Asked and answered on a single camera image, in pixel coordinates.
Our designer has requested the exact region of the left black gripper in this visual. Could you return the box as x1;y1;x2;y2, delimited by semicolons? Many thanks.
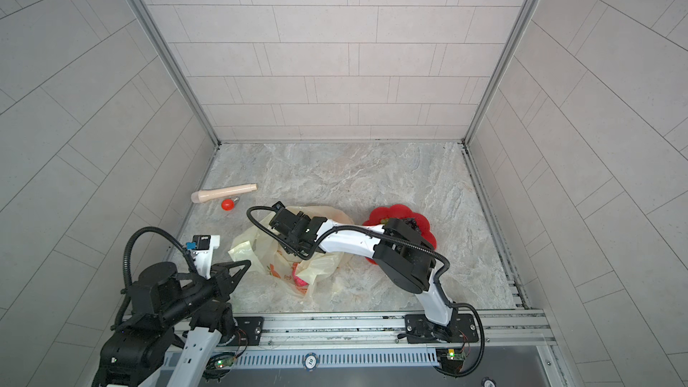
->
163;257;255;324

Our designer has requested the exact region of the cream plastic bag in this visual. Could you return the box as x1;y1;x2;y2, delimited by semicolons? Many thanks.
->
228;226;351;297

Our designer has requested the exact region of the dark grape bunch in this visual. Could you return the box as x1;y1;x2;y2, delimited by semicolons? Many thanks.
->
403;218;420;231

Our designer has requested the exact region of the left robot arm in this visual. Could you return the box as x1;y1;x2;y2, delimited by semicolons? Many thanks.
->
92;260;251;386

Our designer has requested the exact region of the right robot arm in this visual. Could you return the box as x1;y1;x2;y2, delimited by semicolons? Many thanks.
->
268;202;485;343

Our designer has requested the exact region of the small red ball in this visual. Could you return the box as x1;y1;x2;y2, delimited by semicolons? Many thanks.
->
221;199;236;211

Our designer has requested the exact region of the wooden rolling pin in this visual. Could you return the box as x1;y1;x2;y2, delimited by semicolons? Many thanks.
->
191;184;258;204

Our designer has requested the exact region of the red flower-shaped bowl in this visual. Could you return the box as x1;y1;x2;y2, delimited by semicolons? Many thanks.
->
363;204;437;250

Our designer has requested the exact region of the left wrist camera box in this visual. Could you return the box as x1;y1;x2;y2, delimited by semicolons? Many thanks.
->
186;235;220;279

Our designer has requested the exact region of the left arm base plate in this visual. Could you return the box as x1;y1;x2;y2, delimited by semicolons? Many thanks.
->
218;316;264;349

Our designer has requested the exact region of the black corrugated cable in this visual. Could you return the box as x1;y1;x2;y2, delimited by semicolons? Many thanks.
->
112;226;200;329

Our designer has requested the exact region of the aluminium mounting rail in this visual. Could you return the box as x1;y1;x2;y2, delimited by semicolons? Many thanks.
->
144;308;555;353

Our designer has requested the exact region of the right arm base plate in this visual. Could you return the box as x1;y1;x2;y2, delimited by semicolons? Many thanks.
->
404;313;480;344

